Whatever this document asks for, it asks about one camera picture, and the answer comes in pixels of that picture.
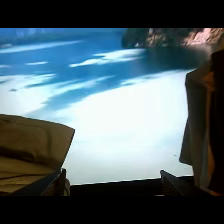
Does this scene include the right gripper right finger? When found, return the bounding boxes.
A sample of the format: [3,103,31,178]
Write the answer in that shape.
[159,169,202,197]

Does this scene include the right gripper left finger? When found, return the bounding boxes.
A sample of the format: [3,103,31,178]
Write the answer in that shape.
[12,168,68,197]

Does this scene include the pale beige garment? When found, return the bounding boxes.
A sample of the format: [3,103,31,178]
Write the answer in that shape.
[178,49,224,197]

